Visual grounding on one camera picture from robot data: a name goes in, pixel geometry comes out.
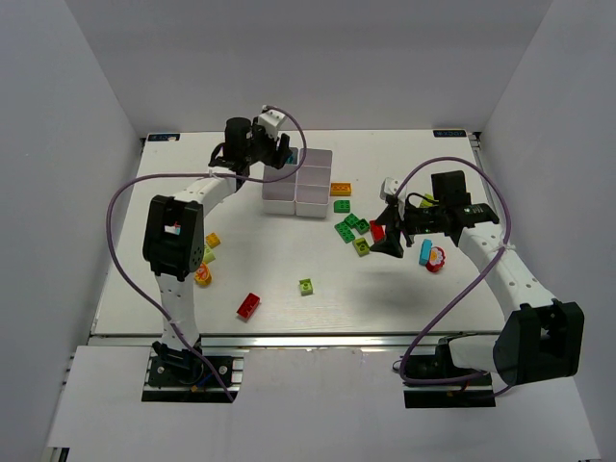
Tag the blue table label right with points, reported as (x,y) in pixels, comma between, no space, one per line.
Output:
(449,133)

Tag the green lego brick lower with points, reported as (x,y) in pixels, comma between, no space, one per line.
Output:
(345,232)

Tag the yellow flower lego brick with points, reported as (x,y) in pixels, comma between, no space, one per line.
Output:
(202,276)

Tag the green L-shaped lego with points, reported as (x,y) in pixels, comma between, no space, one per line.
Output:
(360,225)

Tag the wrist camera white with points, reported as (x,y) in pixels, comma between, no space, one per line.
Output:
(271,120)
(389,187)

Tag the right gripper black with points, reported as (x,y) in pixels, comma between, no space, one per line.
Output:
(400,224)

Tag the orange flat lego brick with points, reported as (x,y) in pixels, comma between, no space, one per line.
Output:
(340,189)

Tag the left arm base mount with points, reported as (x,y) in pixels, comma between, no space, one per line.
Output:
(168,383)

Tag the orange small lego brick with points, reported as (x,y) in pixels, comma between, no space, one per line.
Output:
(212,240)

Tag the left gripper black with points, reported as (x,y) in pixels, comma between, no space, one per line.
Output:
(277,150)

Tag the lime green small lego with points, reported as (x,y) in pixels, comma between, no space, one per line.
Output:
(428,201)

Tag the blue table label left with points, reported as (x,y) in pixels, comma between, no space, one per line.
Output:
(163,137)

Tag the red flower lego brick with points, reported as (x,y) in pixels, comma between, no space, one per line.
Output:
(436,259)

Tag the lime lego brick center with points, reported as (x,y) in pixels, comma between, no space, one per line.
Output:
(306,287)

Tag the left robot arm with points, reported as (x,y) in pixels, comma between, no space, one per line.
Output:
(174,240)

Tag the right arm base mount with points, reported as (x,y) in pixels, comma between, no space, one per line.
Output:
(441,385)

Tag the aluminium rail front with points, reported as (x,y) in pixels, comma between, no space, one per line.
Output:
(264,341)

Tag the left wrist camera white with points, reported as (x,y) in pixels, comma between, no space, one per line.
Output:
(271,120)

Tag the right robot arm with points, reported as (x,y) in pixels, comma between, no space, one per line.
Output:
(542,336)

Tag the light blue lego brick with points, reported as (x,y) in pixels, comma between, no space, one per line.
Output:
(425,251)

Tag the teal rounded lego brick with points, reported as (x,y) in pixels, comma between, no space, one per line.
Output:
(293,158)

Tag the white right divided container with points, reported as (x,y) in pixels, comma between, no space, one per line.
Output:
(312,186)

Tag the lime lego brick left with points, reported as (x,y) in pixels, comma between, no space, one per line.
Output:
(208,255)

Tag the olive green lego brick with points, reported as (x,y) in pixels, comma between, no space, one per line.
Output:
(361,247)

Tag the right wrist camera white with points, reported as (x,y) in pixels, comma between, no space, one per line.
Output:
(389,187)

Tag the blue table label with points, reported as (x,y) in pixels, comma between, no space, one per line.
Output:
(449,133)
(163,137)

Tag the red lego brick front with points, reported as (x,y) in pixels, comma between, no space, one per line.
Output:
(248,306)

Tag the lime lego brick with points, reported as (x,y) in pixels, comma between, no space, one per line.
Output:
(208,255)
(306,287)

